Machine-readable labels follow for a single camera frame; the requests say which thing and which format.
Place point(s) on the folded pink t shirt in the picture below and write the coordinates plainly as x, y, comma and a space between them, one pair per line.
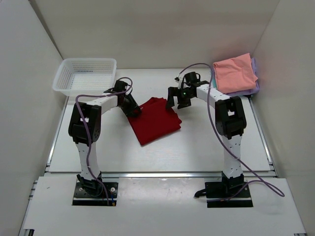
235, 73

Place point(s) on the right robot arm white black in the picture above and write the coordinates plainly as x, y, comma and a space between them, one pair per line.
228, 124

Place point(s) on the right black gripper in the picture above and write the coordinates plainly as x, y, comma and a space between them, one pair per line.
172, 92

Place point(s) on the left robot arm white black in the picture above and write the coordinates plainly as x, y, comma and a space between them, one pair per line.
85, 128

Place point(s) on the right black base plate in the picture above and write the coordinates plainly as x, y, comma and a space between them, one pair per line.
217, 196

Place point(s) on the red t shirt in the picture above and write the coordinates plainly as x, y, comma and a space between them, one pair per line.
155, 121

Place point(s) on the aluminium rail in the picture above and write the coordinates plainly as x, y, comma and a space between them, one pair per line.
271, 173

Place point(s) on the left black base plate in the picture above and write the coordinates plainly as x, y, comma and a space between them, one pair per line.
82, 197

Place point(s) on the folded teal t shirt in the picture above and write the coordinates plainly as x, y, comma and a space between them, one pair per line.
213, 80

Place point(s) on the folded purple t shirt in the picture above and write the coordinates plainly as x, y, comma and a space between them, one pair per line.
246, 93

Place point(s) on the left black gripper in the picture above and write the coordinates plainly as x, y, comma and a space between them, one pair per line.
133, 106

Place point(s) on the white plastic basket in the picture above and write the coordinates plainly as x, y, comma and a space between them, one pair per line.
77, 76

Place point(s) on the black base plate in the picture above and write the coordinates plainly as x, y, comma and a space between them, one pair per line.
82, 197
217, 196

